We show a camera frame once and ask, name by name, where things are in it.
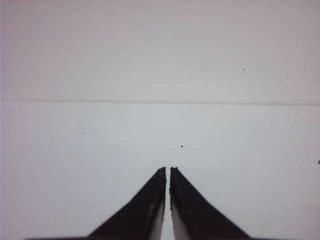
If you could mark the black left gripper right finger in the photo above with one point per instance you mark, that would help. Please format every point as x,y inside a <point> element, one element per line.
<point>193,216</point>

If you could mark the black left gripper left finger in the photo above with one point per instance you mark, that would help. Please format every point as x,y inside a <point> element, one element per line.
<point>142,216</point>

